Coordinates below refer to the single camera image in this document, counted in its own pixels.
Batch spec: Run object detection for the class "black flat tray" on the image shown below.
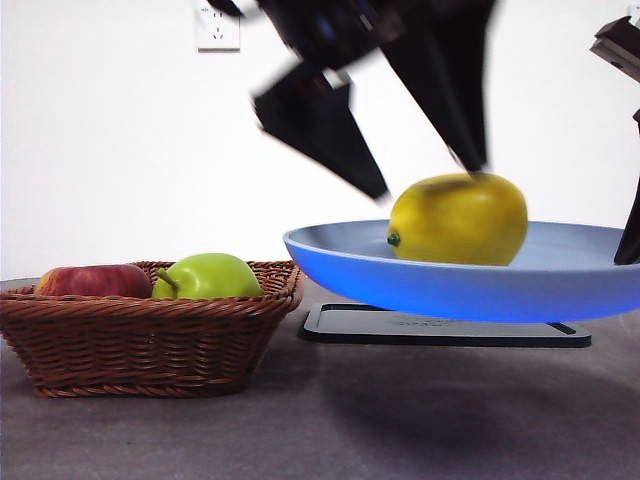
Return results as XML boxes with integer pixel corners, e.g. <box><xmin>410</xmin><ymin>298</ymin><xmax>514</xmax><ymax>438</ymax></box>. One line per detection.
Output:
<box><xmin>298</xmin><ymin>301</ymin><xmax>594</xmax><ymax>349</ymax></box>

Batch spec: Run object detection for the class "green apple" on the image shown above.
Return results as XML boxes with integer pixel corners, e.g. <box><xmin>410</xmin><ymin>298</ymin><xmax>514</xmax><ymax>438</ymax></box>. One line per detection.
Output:
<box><xmin>151</xmin><ymin>252</ymin><xmax>264</xmax><ymax>300</ymax></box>

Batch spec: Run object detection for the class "red apple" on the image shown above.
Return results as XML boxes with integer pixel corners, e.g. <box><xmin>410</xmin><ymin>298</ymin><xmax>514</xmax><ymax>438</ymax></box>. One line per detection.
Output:
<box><xmin>33</xmin><ymin>264</ymin><xmax>153</xmax><ymax>300</ymax></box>

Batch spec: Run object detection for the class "yellow lemon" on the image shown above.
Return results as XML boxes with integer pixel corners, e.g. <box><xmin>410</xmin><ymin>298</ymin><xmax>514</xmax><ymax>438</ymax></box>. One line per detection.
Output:
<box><xmin>387</xmin><ymin>173</ymin><xmax>530</xmax><ymax>268</ymax></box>

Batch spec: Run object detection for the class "brown wicker basket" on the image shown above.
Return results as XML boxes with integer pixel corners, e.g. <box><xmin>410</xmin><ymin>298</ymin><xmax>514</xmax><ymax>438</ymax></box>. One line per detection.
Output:
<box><xmin>0</xmin><ymin>259</ymin><xmax>305</xmax><ymax>400</ymax></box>

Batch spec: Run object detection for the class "white wall socket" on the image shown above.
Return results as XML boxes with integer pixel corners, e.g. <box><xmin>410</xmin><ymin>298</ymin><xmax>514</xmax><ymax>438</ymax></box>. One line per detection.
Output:
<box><xmin>196</xmin><ymin>4</ymin><xmax>241</xmax><ymax>54</ymax></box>

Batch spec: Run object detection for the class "blue round plate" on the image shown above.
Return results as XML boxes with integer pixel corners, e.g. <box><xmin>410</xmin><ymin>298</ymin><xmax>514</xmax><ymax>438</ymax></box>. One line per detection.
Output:
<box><xmin>282</xmin><ymin>218</ymin><xmax>640</xmax><ymax>325</ymax></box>

